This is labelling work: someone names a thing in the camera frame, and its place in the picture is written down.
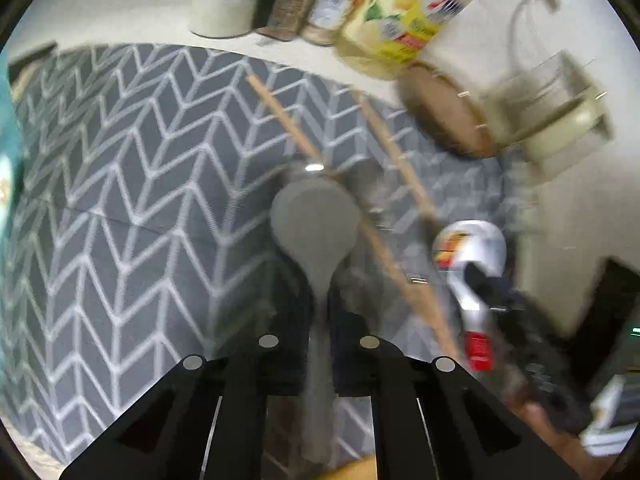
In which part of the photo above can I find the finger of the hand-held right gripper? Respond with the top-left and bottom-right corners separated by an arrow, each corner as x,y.
464,262 -> 507,311

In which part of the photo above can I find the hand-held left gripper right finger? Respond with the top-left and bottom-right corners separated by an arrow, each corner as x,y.
331,309 -> 582,480

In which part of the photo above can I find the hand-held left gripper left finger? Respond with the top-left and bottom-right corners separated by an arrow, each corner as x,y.
59,275 -> 315,480

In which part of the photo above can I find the white spoon with yellow print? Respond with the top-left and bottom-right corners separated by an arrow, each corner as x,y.
433,219 -> 509,372

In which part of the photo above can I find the white rice paddle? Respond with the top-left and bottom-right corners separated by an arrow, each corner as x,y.
269,179 -> 362,467

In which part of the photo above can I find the person's right hand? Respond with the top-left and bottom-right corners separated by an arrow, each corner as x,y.
517,400 -> 587,467

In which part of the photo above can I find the brown ceramic dish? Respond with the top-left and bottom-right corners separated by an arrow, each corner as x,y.
397,59 -> 502,159

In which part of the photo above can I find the glass electric kettle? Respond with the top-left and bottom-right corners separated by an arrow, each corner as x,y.
479,49 -> 614,182

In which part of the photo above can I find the grey chevron lace-edged mat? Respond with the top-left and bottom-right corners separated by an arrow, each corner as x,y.
0,42 -> 517,467

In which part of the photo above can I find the pile of wooden chopsticks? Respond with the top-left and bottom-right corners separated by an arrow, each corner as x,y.
245,74 -> 467,362

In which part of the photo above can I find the yellow dish soap bottle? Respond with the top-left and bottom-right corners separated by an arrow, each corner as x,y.
334,0 -> 494,82

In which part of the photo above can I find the green-lidded spice jar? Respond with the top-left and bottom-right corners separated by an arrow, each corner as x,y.
301,0 -> 385,47

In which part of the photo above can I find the dark spice jar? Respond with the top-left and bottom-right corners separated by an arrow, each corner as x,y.
254,0 -> 329,43

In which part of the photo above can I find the teal transparent bowl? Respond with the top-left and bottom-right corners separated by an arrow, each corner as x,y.
0,55 -> 25,217

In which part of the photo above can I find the white power cable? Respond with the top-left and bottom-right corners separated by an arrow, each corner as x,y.
506,0 -> 557,82

